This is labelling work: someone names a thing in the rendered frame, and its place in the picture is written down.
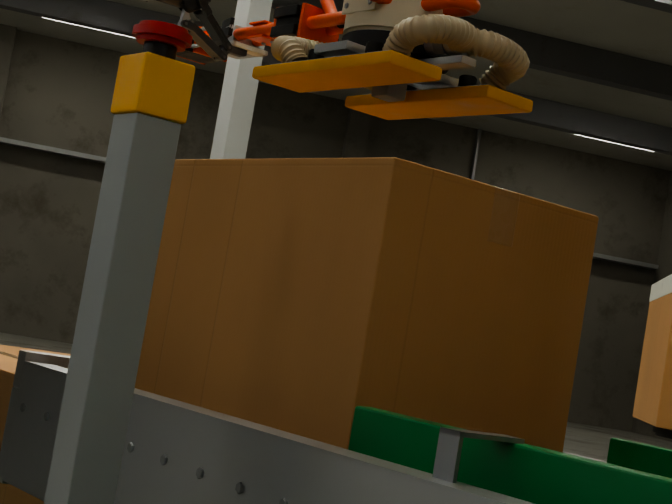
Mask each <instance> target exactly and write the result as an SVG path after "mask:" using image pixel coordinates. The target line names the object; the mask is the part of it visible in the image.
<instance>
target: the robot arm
mask: <svg viewBox="0 0 672 504"><path fill-rule="evenodd" d="M156 1H159V2H162V3H165V4H168V5H171V6H174V7H177V8H178V9H180V10H181V16H180V19H179V21H177V22H176V23H175V25H178V26H181V27H183V28H185V29H187V30H188V34H190V35H191V36H192V38H193V40H194V41H195V42H196V43H197V44H198V45H199V46H200V47H201V48H202V49H203V50H204V51H205V52H206V53H207V54H208V55H209V56H210V57H211V58H212V59H213V60H214V61H215V62H220V61H226V60H227V55H228V54H231V55H234V56H237V57H244V56H247V54H249V55H253V56H256V57H262V56H267V55H268V51H265V50H262V49H259V48H256V47H253V46H250V45H246V44H243V43H240V42H237V41H234V40H233V41H229V40H228V38H227V37H226V35H225V34H224V32H223V30H222V29H221V27H220V26H219V24H218V22H217V21H216V19H215V18H214V16H213V14H212V10H211V8H210V7H209V5H208V4H209V2H211V0H156ZM201 9H202V10H201ZM192 12H193V13H194V15H195V16H196V18H198V19H199V20H200V21H201V23H202V25H203V26H204V28H205V29H206V31H207V32H208V34H209V36H210V37H211V38H210V37H209V36H208V35H207V34H206V33H205V32H204V31H203V30H202V29H201V28H200V27H199V26H197V25H196V24H194V20H193V19H192V18H191V17H190V13H192Z"/></svg>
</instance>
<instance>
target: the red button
mask: <svg viewBox="0 0 672 504"><path fill-rule="evenodd" d="M132 36H133V37H134V38H136V41H137V42H138V43H139V44H141V45H143V52H151V53H154V54H158V55H161V56H164V57H167V58H171V59H174V60H175V59H176V53H177V52H184V51H185V49H186V48H190V47H191V45H192V39H193V38H192V36H191V35H190V34H188V30H187V29H185V28H183V27H181V26H178V25H175V24H172V23H168V22H163V21H156V20H142V21H140V22H139V24H135V25H134V26H133V31H132Z"/></svg>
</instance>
